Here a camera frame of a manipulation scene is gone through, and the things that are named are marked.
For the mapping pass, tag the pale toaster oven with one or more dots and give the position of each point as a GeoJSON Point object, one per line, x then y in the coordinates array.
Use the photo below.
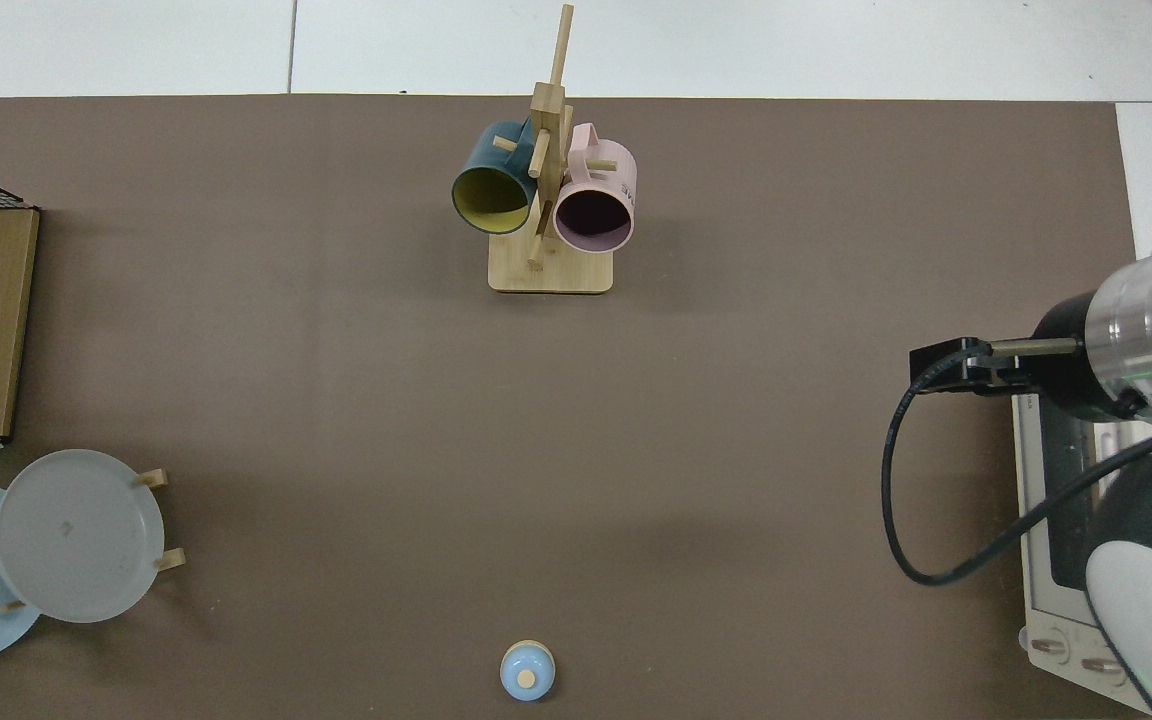
{"type": "Point", "coordinates": [1056, 610]}

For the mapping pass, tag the pink cup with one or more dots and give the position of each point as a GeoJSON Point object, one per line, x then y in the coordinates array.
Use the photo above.
{"type": "Point", "coordinates": [601, 165]}

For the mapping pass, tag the wooden cup stand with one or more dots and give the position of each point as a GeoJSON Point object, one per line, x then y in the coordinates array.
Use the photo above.
{"type": "Point", "coordinates": [551, 272]}

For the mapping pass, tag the dark teal cup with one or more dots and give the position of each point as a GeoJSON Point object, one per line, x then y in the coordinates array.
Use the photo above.
{"type": "Point", "coordinates": [486, 150]}

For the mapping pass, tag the small blue round thing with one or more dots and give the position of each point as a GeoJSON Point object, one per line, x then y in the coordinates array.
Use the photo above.
{"type": "Point", "coordinates": [527, 670]}

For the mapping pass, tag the brown table cloth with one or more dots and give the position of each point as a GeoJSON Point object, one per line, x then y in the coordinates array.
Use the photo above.
{"type": "Point", "coordinates": [336, 400]}

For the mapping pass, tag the wooden plate rack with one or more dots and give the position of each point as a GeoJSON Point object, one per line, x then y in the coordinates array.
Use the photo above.
{"type": "Point", "coordinates": [171, 560]}

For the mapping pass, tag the grey plate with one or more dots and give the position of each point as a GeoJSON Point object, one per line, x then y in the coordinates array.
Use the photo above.
{"type": "Point", "coordinates": [76, 535]}

